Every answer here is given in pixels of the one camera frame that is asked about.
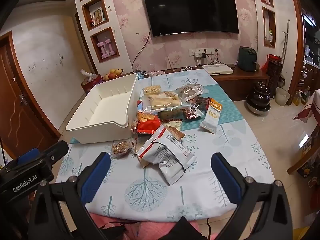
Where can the white red snack bag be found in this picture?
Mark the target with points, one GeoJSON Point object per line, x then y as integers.
{"type": "Point", "coordinates": [163, 148]}

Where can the pink dumbbell pair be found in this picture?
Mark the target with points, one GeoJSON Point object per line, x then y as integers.
{"type": "Point", "coordinates": [106, 49]}

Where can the wall power outlet strip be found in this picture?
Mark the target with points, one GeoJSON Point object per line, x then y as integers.
{"type": "Point", "coordinates": [197, 52]}

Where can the dark ceramic jar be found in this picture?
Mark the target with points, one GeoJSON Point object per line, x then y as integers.
{"type": "Point", "coordinates": [258, 99]}

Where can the yellow rice cracker pack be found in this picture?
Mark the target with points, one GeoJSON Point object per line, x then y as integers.
{"type": "Point", "coordinates": [151, 90]}

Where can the black wall television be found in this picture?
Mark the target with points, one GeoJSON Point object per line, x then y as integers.
{"type": "Point", "coordinates": [168, 17]}

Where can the red gift box with bag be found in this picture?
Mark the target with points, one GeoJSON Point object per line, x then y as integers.
{"type": "Point", "coordinates": [90, 80]}

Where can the beige kraft snack pouch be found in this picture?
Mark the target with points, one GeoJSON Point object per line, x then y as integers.
{"type": "Point", "coordinates": [174, 127]}

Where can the round brown cake pack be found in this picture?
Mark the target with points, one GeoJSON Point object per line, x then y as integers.
{"type": "Point", "coordinates": [189, 92]}

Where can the wooden tv cabinet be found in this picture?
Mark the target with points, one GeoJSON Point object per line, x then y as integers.
{"type": "Point", "coordinates": [236, 85]}

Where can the framed picture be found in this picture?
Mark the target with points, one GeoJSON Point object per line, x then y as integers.
{"type": "Point", "coordinates": [97, 16]}

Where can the large rice cracker bag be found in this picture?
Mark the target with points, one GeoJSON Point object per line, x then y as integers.
{"type": "Point", "coordinates": [164, 100]}

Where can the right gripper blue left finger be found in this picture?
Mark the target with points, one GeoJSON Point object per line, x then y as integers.
{"type": "Point", "coordinates": [92, 176]}

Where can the nut cluster clear packet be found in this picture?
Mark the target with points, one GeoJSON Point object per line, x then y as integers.
{"type": "Point", "coordinates": [121, 149]}

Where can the white plastic storage bin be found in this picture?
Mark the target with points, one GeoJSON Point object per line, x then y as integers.
{"type": "Point", "coordinates": [107, 111]}

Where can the floral white teal tablecloth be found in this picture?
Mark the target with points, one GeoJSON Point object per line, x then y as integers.
{"type": "Point", "coordinates": [131, 191]}

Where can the white orange oat bar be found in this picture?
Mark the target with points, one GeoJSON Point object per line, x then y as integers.
{"type": "Point", "coordinates": [211, 120]}

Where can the dark green air fryer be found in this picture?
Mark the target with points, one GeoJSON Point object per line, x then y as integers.
{"type": "Point", "coordinates": [247, 59]}

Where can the fruit bowl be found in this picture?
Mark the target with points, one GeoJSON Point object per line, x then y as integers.
{"type": "Point", "coordinates": [113, 74]}

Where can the white set-top box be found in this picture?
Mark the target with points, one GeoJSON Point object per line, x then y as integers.
{"type": "Point", "coordinates": [218, 69]}

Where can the orange chip snack bag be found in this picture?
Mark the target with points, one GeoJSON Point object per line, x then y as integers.
{"type": "Point", "coordinates": [145, 123]}

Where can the dark red jujube packet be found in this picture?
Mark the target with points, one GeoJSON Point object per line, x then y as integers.
{"type": "Point", "coordinates": [197, 107]}

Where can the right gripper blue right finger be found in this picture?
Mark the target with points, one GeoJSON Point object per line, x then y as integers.
{"type": "Point", "coordinates": [229, 177]}

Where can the brown wooden door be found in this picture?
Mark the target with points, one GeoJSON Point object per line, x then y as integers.
{"type": "Point", "coordinates": [24, 125]}

